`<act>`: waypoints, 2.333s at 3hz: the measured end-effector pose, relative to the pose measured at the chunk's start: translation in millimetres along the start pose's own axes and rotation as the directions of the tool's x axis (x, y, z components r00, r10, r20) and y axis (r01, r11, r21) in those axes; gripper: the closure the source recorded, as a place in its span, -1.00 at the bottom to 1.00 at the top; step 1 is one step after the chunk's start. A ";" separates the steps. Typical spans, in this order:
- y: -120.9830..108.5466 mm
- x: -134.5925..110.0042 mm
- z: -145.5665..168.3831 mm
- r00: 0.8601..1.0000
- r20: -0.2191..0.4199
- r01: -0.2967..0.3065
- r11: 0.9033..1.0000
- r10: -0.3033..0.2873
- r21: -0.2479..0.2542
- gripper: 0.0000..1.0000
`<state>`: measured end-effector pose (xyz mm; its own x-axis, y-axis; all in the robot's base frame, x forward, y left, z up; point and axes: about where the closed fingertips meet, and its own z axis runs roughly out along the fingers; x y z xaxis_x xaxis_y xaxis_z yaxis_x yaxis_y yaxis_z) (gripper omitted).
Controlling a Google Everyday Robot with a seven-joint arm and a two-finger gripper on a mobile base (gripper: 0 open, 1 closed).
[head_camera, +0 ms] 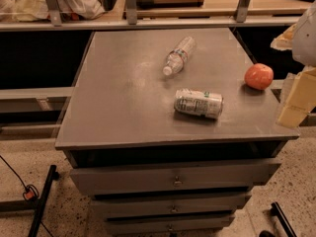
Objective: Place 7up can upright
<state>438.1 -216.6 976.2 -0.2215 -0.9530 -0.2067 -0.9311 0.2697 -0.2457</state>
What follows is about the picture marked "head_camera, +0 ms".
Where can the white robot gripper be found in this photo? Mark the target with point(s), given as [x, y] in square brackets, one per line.
[305, 39]

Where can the silver 7up soda can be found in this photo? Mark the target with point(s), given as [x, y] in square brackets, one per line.
[199, 103]

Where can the orange round fruit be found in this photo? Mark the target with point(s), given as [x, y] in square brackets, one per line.
[259, 76]

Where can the clear plastic water bottle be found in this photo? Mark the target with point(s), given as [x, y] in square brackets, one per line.
[178, 57]

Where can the top grey drawer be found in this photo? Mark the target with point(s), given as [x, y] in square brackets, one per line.
[173, 176]

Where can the grey drawer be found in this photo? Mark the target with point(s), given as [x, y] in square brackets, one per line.
[172, 224]
[169, 205]
[173, 176]

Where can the grey drawer cabinet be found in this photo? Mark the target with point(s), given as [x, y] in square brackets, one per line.
[121, 111]

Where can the black stand leg right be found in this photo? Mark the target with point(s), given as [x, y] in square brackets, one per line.
[279, 214]

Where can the black stand leg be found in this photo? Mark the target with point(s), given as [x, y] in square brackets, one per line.
[279, 214]
[52, 175]

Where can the middle grey drawer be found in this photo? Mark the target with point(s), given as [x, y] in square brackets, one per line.
[169, 205]

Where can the bottom grey drawer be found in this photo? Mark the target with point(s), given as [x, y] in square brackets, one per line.
[172, 224]

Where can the black stand leg left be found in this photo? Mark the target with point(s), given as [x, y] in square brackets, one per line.
[52, 175]

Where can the white crumpled cloth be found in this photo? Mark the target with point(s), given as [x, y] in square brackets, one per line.
[41, 10]

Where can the grey metal rail frame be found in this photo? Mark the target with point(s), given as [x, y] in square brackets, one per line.
[125, 14]

